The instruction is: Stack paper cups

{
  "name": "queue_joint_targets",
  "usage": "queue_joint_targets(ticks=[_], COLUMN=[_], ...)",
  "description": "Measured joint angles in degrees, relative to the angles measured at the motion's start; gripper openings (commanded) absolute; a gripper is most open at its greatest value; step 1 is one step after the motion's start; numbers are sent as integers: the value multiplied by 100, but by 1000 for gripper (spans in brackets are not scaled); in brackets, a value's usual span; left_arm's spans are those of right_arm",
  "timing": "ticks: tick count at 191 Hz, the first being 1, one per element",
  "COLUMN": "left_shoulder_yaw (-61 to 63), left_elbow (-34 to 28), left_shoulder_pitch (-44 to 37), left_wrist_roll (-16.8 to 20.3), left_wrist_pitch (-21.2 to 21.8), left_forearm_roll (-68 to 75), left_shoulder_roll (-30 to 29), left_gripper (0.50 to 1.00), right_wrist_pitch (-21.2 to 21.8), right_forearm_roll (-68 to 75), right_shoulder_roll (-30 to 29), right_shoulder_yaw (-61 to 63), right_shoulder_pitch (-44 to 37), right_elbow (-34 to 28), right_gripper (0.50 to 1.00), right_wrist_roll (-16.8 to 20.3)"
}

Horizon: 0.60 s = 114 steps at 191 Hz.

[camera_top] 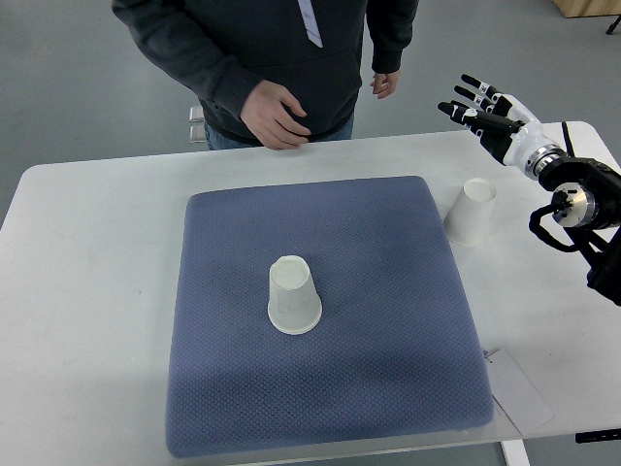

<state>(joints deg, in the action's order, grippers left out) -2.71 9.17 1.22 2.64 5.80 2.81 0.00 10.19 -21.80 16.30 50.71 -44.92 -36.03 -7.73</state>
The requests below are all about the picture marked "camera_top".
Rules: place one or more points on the blue textured cushion mat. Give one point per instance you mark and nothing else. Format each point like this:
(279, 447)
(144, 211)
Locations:
(394, 353)

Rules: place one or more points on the person right hand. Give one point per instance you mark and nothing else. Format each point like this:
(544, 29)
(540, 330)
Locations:
(268, 114)

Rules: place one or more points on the black table control panel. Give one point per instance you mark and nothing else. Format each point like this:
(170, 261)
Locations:
(606, 435)

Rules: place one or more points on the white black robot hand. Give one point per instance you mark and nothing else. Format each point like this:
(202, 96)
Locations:
(504, 126)

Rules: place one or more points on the white paper tag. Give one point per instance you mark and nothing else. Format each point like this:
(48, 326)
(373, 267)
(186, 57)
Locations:
(515, 394)

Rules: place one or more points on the silver floor plate upper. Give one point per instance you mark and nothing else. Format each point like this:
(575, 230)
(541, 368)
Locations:
(195, 114)

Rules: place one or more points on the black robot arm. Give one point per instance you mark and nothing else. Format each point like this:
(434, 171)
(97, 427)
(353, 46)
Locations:
(585, 199)

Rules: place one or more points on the person left hand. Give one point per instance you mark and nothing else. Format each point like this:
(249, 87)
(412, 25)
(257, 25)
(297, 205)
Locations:
(384, 85)

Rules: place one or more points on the wooden furniture corner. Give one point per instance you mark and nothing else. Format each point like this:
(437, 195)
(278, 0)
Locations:
(588, 8)

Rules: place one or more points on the black tripod foot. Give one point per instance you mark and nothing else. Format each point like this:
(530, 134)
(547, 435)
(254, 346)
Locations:
(611, 29)

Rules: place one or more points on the white table leg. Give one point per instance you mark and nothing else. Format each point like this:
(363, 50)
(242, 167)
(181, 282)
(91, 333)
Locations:
(514, 453)

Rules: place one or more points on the dark grey hoodie torso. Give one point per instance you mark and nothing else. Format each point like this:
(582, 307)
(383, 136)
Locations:
(221, 50)

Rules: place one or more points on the white paper cup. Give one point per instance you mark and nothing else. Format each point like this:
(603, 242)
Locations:
(467, 221)
(294, 306)

